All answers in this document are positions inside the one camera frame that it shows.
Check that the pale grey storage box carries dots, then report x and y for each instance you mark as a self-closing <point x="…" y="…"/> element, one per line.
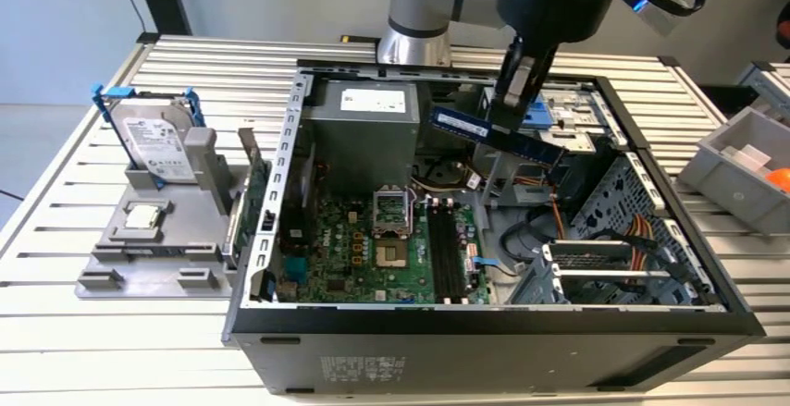
<point x="768" y="77"/>

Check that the green motherboard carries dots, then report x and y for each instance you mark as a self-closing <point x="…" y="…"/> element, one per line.
<point x="395" y="286"/>

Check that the teal board connector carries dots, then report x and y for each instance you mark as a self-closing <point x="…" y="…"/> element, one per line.
<point x="297" y="271"/>

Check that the yellow black connector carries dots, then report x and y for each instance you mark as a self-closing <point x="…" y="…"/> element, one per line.
<point x="351" y="38"/>

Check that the blue plastic drive latch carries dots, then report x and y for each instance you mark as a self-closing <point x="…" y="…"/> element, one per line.
<point x="538" y="117"/>

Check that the grey power supply unit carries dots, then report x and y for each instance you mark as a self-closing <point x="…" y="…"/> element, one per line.
<point x="358" y="147"/>

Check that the RAM stick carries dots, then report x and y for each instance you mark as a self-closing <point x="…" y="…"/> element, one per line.
<point x="154" y="253"/>
<point x="459" y="121"/>

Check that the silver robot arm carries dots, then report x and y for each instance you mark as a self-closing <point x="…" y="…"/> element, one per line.
<point x="414" y="13"/>

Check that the grey parts rack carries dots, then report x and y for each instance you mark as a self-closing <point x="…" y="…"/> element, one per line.
<point x="198" y="230"/>

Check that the round black cooling fan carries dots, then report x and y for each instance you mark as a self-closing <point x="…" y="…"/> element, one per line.
<point x="449" y="172"/>

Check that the black RAM slot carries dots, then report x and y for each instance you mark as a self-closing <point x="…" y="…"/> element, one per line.
<point x="458" y="249"/>
<point x="443" y="249"/>
<point x="451" y="249"/>
<point x="437" y="249"/>

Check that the white block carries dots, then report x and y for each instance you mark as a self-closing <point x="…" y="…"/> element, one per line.
<point x="746" y="156"/>

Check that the orange object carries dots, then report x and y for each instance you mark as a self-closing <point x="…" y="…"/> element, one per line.
<point x="778" y="180"/>

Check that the black PC case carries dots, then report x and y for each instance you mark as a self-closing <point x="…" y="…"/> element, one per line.
<point x="433" y="360"/>

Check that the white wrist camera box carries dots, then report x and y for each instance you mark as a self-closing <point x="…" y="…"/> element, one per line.
<point x="664" y="17"/>

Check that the CPU socket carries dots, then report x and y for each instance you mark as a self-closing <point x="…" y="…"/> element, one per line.
<point x="391" y="253"/>

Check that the grey metal drive bay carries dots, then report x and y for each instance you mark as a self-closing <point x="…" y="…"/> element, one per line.
<point x="586" y="140"/>

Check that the seated person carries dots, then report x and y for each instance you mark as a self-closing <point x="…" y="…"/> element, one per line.
<point x="785" y="31"/>

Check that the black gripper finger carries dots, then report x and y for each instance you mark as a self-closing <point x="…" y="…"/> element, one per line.
<point x="545" y="64"/>
<point x="507" y="117"/>

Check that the grey plastic bin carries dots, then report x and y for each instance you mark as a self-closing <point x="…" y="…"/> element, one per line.
<point x="734" y="198"/>

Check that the silver CPU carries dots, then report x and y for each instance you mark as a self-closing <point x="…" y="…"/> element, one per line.
<point x="140" y="217"/>

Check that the hard disk in blue carrier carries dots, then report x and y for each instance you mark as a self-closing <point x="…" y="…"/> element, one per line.
<point x="151" y="142"/>

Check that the black square chip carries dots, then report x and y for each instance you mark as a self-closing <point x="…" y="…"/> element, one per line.
<point x="337" y="284"/>

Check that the metal disk bay cage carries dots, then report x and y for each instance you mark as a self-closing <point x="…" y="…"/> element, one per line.
<point x="593" y="246"/>

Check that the green graphics card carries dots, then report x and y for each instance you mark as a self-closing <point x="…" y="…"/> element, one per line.
<point x="256" y="193"/>

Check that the thin locking lever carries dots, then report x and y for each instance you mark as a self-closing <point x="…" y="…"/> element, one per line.
<point x="411" y="216"/>

